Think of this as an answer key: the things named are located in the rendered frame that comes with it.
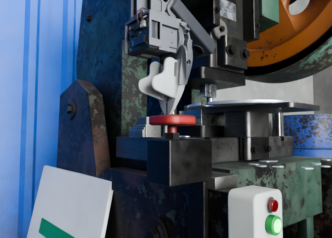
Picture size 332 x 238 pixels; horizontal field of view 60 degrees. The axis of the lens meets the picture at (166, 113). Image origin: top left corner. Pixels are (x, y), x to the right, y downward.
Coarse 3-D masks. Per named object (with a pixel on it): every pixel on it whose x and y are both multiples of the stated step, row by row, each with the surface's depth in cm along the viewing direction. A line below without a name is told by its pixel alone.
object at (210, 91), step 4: (204, 84) 85; (208, 84) 84; (212, 84) 85; (200, 88) 86; (204, 88) 84; (208, 88) 84; (212, 88) 85; (200, 92) 86; (204, 92) 84; (208, 92) 84; (212, 92) 85; (200, 96) 86; (204, 96) 84; (208, 96) 84; (212, 96) 85
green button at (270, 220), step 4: (268, 216) 42; (272, 216) 42; (276, 216) 42; (268, 220) 42; (272, 220) 42; (280, 220) 43; (268, 224) 42; (272, 224) 41; (268, 228) 42; (272, 228) 41; (268, 232) 42; (272, 232) 41
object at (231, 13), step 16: (224, 0) 81; (240, 0) 86; (224, 16) 81; (240, 16) 85; (208, 32) 77; (224, 32) 78; (240, 32) 85; (224, 48) 76; (240, 48) 80; (192, 64) 81; (208, 64) 77; (224, 64) 76; (240, 64) 79
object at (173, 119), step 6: (174, 114) 45; (150, 120) 47; (156, 120) 46; (162, 120) 45; (168, 120) 44; (174, 120) 44; (180, 120) 44; (186, 120) 45; (192, 120) 46; (168, 126) 47; (174, 126) 47; (168, 132) 47; (174, 132) 47
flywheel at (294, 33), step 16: (288, 0) 108; (320, 0) 98; (288, 16) 106; (304, 16) 102; (320, 16) 94; (272, 32) 111; (288, 32) 106; (304, 32) 98; (320, 32) 94; (256, 48) 116; (272, 48) 107; (288, 48) 102; (304, 48) 98; (256, 64) 112; (272, 64) 107; (288, 64) 108
